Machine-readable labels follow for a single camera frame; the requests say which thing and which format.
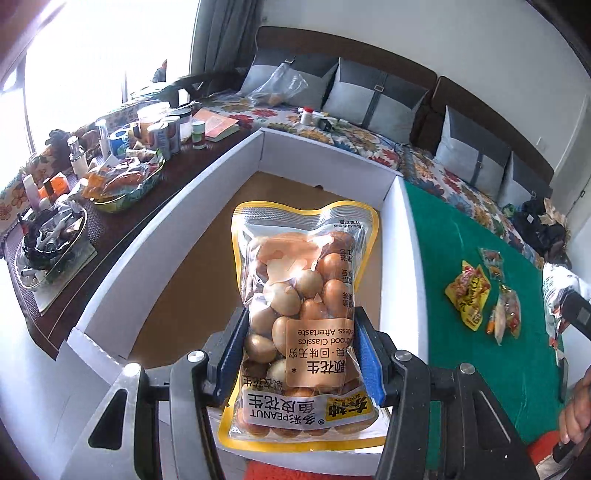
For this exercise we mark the small green white bottle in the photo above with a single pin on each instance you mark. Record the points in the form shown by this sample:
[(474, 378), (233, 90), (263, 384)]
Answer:
[(198, 136)]

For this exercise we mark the tall white tube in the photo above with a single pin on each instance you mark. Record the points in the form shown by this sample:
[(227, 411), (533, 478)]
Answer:
[(102, 138)]

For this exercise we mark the silver tin can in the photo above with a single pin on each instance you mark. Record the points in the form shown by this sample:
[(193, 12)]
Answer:
[(158, 141), (171, 134)]

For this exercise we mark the green table mat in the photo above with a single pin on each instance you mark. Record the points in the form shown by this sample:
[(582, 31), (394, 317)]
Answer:
[(443, 240)]

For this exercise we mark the white pink bottle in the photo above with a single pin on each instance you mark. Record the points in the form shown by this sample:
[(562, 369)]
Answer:
[(31, 194)]

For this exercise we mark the white bottle red cap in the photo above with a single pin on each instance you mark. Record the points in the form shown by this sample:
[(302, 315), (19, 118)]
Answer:
[(307, 117)]

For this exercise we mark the black white power adapter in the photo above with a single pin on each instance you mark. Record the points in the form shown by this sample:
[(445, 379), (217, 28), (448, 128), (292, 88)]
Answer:
[(327, 123)]

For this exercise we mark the dark wooden chair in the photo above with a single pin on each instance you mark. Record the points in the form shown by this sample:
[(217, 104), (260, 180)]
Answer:
[(217, 81)]

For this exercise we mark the white wall switch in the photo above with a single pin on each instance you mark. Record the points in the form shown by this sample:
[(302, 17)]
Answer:
[(544, 144)]

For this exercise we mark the floral serving dish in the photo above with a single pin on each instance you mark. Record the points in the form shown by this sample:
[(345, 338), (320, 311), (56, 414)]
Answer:
[(134, 196)]

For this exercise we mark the pile of orange snack packets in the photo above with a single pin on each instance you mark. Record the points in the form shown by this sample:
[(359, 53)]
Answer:
[(124, 177)]

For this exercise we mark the grey two-tone pillow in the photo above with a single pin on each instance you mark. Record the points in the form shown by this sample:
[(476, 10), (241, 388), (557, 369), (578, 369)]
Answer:
[(369, 101), (466, 152), (521, 180), (319, 78)]

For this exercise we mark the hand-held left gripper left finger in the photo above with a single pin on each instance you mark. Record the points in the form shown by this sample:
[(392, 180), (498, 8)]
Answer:
[(229, 364)]

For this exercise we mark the white spray bottle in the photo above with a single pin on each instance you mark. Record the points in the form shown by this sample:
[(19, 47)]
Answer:
[(78, 161)]

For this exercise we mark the silver white snack packet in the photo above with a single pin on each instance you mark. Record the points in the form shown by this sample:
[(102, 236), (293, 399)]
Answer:
[(554, 286)]

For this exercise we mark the red textured cloth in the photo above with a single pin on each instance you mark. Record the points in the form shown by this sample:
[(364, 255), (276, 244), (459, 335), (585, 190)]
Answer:
[(300, 473)]

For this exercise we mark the clear plastic bag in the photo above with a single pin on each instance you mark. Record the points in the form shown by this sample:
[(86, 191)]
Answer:
[(277, 83)]

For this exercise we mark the clear packet red green filling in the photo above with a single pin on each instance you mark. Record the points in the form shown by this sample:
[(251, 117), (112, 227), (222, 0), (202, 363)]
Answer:
[(510, 311)]

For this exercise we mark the crumpled brown paper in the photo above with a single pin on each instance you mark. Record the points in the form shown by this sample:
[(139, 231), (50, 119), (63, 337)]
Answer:
[(554, 212)]

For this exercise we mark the pale paper sheet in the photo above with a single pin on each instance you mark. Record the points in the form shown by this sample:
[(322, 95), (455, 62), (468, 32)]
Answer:
[(78, 277)]

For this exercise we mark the person's right hand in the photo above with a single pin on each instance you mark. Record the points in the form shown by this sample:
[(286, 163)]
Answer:
[(577, 410)]

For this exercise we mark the small green item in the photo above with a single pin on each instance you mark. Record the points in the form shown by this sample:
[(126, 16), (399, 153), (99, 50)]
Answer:
[(509, 210)]

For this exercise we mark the clear glass tray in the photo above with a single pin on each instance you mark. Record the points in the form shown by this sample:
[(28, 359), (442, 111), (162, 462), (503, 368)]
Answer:
[(55, 272)]

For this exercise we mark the orange box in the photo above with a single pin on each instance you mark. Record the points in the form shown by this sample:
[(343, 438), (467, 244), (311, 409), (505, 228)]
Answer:
[(55, 184)]

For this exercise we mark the bright window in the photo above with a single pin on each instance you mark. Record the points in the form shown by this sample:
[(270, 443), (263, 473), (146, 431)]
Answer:
[(92, 55)]

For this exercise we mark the small clear snack packet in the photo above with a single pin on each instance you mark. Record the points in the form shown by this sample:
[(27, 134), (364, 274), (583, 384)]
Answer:
[(491, 257), (495, 273)]

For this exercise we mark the black bag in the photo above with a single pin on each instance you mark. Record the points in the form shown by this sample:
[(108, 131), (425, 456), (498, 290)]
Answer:
[(535, 230)]

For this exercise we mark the yellow cartoon snack packet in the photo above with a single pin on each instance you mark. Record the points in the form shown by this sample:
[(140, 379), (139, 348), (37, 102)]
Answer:
[(468, 295)]

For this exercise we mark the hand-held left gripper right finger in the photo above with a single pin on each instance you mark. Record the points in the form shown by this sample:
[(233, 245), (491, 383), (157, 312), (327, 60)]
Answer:
[(370, 364)]

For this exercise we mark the white cardboard box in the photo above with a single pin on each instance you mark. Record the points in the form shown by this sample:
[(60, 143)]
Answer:
[(194, 258)]

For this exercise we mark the pink book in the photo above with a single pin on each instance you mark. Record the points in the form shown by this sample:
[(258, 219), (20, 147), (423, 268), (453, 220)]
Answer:
[(219, 122)]

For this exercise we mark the floral sofa blanket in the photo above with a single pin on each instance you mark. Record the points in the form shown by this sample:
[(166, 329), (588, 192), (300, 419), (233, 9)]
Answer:
[(351, 134)]

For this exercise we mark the grey curtain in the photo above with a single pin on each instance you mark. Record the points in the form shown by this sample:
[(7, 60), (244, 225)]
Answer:
[(221, 32)]

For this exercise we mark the yellow-edged clear peanut bag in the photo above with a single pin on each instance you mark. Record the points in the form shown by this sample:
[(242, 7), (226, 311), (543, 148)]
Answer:
[(300, 286)]

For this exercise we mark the white jar dark lid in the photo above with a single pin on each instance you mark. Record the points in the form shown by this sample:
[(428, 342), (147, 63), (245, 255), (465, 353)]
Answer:
[(184, 129)]

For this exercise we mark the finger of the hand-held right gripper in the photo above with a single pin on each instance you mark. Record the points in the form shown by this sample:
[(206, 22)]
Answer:
[(577, 314)]

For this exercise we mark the clear plastic container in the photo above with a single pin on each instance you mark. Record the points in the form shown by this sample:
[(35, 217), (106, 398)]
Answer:
[(152, 113)]

